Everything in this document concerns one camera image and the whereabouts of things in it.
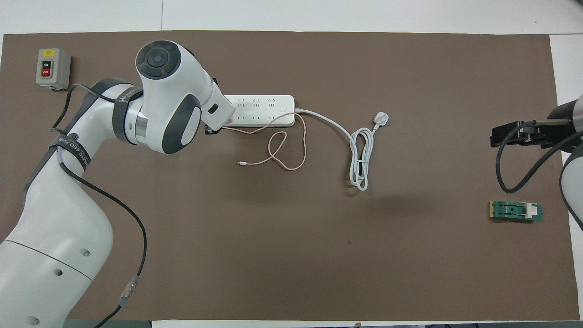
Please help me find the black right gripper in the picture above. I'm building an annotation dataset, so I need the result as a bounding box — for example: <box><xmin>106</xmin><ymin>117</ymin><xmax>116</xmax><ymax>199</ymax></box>
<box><xmin>491</xmin><ymin>97</ymin><xmax>580</xmax><ymax>149</ymax></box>

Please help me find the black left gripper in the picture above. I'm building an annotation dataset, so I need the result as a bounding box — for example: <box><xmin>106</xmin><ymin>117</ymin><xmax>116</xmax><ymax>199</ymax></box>
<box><xmin>205</xmin><ymin>78</ymin><xmax>221</xmax><ymax>135</ymax></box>

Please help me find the pink charging cable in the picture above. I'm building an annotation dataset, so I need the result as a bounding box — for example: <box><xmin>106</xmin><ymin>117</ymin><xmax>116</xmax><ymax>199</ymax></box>
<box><xmin>221</xmin><ymin>113</ymin><xmax>307</xmax><ymax>171</ymax></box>

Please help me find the white power strip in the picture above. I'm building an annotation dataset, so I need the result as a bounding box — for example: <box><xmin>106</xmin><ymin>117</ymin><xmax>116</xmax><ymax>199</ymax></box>
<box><xmin>224</xmin><ymin>95</ymin><xmax>295</xmax><ymax>127</ymax></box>

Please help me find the brown table mat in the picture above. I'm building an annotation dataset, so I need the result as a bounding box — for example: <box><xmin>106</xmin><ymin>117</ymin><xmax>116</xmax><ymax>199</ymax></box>
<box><xmin>0</xmin><ymin>30</ymin><xmax>580</xmax><ymax>321</ymax></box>

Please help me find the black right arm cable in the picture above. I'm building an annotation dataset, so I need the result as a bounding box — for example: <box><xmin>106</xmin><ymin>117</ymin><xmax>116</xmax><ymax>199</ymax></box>
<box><xmin>496</xmin><ymin>119</ymin><xmax>583</xmax><ymax>193</ymax></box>

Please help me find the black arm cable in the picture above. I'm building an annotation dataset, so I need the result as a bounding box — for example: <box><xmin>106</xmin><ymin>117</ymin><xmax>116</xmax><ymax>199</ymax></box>
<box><xmin>49</xmin><ymin>83</ymin><xmax>147</xmax><ymax>328</ymax></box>
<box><xmin>496</xmin><ymin>119</ymin><xmax>583</xmax><ymax>193</ymax></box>

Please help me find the green knife switch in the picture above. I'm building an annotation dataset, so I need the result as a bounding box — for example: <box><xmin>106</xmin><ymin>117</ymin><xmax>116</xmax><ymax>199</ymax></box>
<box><xmin>489</xmin><ymin>200</ymin><xmax>543</xmax><ymax>223</ymax></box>

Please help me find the white power cord with plug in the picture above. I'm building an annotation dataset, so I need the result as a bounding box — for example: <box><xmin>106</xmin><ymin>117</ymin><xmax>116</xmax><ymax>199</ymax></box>
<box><xmin>294</xmin><ymin>108</ymin><xmax>390</xmax><ymax>192</ymax></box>

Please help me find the grey on-off switch box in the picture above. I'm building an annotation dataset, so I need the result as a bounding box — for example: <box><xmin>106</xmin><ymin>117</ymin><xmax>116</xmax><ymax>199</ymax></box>
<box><xmin>36</xmin><ymin>48</ymin><xmax>72</xmax><ymax>91</ymax></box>

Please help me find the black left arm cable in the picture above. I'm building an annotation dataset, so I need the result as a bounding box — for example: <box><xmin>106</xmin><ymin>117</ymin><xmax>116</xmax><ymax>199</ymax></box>
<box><xmin>49</xmin><ymin>83</ymin><xmax>147</xmax><ymax>328</ymax></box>

